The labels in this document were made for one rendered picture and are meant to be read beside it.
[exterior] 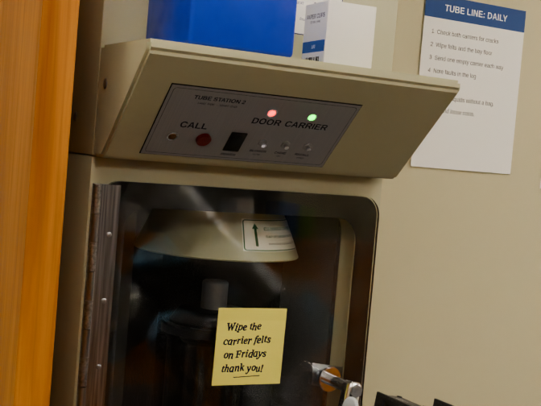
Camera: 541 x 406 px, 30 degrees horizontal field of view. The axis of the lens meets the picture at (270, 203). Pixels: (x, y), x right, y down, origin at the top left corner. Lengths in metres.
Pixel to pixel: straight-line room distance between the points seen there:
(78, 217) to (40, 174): 0.14
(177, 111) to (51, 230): 0.15
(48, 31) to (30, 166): 0.11
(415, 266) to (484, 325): 0.19
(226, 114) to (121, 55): 0.10
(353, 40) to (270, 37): 0.10
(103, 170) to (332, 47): 0.24
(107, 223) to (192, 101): 0.14
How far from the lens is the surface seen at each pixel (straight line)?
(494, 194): 1.74
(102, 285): 0.93
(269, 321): 1.01
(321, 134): 0.95
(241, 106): 0.89
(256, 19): 0.87
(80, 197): 0.95
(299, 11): 1.02
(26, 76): 0.84
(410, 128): 0.99
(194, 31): 0.84
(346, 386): 1.02
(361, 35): 0.95
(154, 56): 0.82
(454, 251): 1.70
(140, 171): 0.94
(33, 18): 0.84
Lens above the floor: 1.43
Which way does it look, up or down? 3 degrees down
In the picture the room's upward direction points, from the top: 5 degrees clockwise
